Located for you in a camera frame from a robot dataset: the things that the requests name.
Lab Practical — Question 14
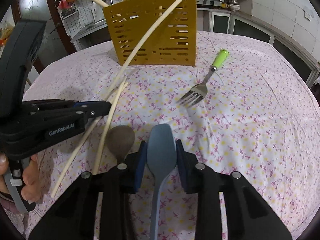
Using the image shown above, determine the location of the floral tablecloth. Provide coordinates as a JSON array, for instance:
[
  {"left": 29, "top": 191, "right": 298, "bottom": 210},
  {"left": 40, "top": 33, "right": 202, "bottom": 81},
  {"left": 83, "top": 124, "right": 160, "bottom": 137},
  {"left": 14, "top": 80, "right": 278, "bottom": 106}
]
[{"left": 14, "top": 31, "right": 319, "bottom": 239}]

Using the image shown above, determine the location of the gas stove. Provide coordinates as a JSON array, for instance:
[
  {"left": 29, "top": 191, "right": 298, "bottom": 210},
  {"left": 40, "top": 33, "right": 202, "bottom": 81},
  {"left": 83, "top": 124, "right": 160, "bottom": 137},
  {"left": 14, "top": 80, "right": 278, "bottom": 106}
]
[{"left": 196, "top": 0, "right": 241, "bottom": 11}]

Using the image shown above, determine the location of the gold perforated utensil holder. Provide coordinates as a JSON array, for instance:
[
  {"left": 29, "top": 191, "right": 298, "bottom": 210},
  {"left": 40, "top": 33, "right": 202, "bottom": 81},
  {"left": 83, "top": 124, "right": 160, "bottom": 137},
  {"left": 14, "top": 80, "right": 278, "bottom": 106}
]
[{"left": 102, "top": 0, "right": 198, "bottom": 67}]

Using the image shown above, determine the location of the dark wooden door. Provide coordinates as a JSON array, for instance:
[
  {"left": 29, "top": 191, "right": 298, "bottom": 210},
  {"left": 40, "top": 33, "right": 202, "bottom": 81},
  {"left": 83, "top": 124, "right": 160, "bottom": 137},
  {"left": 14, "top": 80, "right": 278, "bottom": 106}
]
[{"left": 11, "top": 0, "right": 76, "bottom": 74}]

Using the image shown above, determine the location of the metal spoon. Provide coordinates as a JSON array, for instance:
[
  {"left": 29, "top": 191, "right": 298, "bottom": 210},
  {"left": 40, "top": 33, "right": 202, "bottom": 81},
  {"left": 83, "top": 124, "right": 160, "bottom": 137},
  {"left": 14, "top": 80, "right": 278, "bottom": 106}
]
[{"left": 106, "top": 125, "right": 135, "bottom": 164}]

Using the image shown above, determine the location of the wall switch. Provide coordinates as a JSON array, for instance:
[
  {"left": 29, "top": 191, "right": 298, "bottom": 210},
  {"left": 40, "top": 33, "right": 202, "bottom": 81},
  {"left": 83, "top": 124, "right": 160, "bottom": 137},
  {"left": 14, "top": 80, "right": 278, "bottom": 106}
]
[{"left": 303, "top": 6, "right": 314, "bottom": 21}]

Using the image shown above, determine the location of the person left hand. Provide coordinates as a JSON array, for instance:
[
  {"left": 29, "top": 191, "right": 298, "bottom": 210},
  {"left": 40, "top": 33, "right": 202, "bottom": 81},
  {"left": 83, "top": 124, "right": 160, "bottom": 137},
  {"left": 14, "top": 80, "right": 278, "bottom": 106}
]
[{"left": 0, "top": 152, "right": 42, "bottom": 202}]

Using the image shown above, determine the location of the blue grey plastic spoon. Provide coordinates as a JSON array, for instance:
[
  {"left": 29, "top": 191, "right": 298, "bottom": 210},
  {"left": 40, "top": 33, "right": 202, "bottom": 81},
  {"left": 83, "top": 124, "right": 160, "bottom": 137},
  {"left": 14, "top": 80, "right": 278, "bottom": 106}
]
[{"left": 147, "top": 124, "right": 177, "bottom": 239}]

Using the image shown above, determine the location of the green frog handle fork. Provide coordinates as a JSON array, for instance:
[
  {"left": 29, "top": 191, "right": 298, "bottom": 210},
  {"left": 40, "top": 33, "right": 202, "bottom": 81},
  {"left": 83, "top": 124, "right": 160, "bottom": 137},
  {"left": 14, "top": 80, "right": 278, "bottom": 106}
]
[{"left": 178, "top": 49, "right": 229, "bottom": 107}]

